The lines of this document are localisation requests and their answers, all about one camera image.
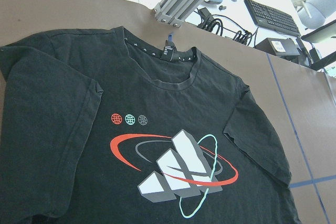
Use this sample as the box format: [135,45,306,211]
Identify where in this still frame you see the black box with label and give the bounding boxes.
[255,38,300,58]

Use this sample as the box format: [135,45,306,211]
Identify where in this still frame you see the black graphic t-shirt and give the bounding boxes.
[1,27,300,223]

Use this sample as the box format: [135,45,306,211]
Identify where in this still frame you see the black computer keyboard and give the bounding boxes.
[244,0,301,37]

